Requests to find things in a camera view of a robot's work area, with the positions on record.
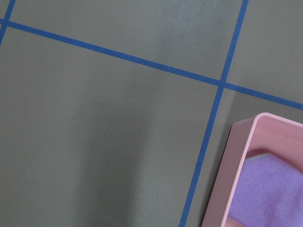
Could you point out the pink plastic tray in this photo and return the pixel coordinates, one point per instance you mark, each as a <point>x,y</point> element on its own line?
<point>264,133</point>

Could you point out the purple microfibre cloth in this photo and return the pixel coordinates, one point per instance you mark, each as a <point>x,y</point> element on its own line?
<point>269,193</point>

